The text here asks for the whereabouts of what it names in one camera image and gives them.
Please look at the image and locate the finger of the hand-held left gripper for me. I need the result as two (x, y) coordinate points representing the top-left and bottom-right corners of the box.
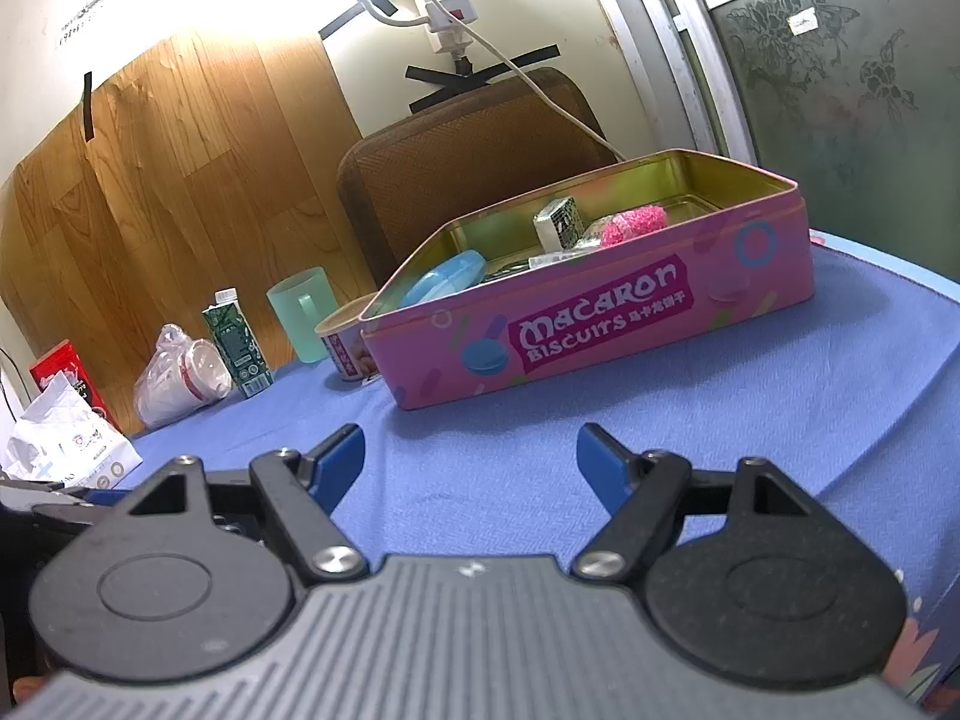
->
(73, 489), (136, 520)

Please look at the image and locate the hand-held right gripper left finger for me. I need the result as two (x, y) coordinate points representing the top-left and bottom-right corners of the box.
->
(127, 424), (372, 586)

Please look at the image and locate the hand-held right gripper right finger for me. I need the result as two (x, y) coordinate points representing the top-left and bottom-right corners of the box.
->
(570, 424), (815, 586)

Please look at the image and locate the pink biscuit tin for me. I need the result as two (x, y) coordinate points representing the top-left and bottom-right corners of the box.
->
(360, 150), (816, 412)

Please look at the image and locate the blue plastic case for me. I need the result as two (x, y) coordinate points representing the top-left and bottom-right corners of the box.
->
(400, 249), (487, 308)

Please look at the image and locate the pink fluffy cloth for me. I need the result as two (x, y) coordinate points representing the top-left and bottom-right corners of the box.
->
(598, 204), (668, 250)

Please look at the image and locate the white paper bag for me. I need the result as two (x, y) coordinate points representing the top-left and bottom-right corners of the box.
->
(4, 371), (143, 492)

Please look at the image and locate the blue tablecloth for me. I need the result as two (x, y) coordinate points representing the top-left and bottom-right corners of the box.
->
(0, 229), (960, 720)

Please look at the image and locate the round snack can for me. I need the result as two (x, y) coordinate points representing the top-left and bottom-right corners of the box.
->
(313, 294), (380, 383)

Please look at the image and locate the plastic cup in clear bag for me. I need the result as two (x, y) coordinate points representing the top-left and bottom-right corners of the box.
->
(133, 322), (235, 428)

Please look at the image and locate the red snack packet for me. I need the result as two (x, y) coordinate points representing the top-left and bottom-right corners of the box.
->
(30, 340), (121, 432)

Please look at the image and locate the green plastic cup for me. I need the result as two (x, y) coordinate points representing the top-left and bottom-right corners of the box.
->
(266, 266), (340, 365)

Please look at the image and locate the green drink carton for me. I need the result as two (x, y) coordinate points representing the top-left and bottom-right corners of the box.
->
(201, 287), (272, 400)

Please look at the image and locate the wooden board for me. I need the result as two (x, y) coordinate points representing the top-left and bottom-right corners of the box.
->
(0, 30), (376, 436)

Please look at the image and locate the brown chair back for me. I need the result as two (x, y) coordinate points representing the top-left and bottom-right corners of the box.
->
(336, 66), (623, 293)

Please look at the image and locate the black tape cross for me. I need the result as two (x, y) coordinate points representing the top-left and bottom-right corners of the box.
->
(405, 45), (563, 113)

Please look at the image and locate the black cable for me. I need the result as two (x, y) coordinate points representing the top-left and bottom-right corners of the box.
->
(0, 349), (31, 421)

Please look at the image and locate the white power cable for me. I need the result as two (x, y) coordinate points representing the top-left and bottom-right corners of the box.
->
(427, 7), (627, 162)

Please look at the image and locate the window with metal frame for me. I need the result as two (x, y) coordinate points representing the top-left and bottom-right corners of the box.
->
(570, 0), (960, 278)

